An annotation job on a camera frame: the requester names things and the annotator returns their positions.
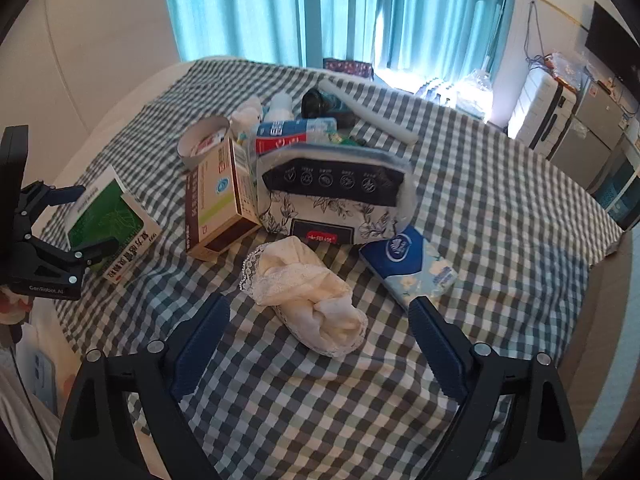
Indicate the white bear toy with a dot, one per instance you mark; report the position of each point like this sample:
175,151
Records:
245,115

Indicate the cream lace cloth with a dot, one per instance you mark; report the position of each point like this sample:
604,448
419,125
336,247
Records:
300,285

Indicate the grey tape roll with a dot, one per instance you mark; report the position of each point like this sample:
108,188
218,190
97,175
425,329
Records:
186,156

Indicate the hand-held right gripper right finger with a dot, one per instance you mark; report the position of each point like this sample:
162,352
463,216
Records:
435,350

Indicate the large clear water jug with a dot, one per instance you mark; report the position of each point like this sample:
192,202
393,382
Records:
475,92

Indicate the black teal box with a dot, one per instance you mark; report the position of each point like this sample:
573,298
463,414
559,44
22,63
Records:
317,102

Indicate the pack of water bottles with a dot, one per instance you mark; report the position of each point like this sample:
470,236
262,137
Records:
437,92

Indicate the blue tissue pack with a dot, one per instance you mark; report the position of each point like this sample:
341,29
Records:
410,265

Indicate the checkered blanket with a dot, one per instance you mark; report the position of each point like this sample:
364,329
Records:
500,210

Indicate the green packet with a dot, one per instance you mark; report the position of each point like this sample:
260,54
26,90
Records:
350,140

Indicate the brown white medicine box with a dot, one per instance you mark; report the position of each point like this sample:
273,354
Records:
215,200

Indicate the dark floral bag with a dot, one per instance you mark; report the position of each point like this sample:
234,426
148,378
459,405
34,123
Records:
345,66

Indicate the clear floss pick jar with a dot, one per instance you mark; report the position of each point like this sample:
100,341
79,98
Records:
280,137

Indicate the blue plastic basket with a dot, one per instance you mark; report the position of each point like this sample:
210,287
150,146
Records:
622,195

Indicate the white suitcase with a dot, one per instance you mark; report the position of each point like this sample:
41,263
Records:
535,105

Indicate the black television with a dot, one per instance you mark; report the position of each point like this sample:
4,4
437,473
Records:
607,40

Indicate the teal curtain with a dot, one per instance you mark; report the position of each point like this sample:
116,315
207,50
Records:
250,10

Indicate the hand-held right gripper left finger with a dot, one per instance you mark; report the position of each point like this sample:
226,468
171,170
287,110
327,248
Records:
200,345

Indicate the white foam tube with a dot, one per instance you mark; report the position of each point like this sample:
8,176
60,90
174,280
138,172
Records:
380,117

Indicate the clear plastic bag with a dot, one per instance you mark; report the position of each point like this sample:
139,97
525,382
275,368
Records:
565,67

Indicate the grey fridge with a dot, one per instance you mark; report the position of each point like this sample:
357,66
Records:
595,125

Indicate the green white medicine box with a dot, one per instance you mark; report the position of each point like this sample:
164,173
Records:
110,215

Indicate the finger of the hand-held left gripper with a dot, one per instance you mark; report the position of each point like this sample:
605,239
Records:
97,249
70,193

